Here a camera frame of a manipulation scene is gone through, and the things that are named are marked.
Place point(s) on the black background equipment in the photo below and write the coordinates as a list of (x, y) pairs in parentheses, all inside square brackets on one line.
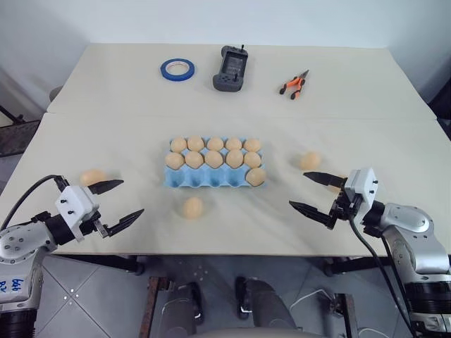
[(442, 102)]

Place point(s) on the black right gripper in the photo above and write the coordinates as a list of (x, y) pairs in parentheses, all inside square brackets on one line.
[(347, 209)]

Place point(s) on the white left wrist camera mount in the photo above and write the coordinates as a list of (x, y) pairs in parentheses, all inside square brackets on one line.
[(75, 206)]

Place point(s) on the black handheld controller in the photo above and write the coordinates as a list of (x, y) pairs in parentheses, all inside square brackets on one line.
[(229, 82)]

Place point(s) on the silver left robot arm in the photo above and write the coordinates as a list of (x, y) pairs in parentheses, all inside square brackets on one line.
[(21, 246)]

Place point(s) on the dark grid crate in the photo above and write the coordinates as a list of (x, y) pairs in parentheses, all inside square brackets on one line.
[(15, 137)]

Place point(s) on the blue tape roll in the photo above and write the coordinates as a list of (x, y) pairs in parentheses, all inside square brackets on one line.
[(167, 71)]

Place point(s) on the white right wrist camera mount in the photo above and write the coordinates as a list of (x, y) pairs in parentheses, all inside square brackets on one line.
[(363, 184)]

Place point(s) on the rusty metal stand post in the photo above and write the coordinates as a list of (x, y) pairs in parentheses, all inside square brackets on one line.
[(149, 306), (347, 315)]

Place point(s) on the blue egg tray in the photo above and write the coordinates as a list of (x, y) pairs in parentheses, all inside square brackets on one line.
[(197, 179)]

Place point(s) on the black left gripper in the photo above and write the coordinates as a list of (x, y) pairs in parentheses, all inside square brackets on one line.
[(92, 225)]

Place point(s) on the black table leg frame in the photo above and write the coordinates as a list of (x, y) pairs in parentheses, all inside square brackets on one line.
[(116, 262), (352, 265)]

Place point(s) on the grey round seat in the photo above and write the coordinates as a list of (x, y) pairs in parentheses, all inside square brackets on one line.
[(53, 94)]

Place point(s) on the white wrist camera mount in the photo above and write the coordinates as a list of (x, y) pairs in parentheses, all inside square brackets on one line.
[(75, 206), (363, 184)]

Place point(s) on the dark rounded robot leg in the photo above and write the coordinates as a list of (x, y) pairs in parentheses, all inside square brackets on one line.
[(181, 310), (267, 306)]

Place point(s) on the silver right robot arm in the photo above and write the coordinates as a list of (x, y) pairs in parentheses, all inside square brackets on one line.
[(412, 239)]

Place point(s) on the brown egg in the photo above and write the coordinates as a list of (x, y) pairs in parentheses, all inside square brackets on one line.
[(215, 143), (252, 145), (310, 160), (196, 143), (193, 208), (233, 144), (256, 177), (234, 158), (194, 159), (174, 161), (92, 176), (252, 159), (214, 159), (178, 144)]

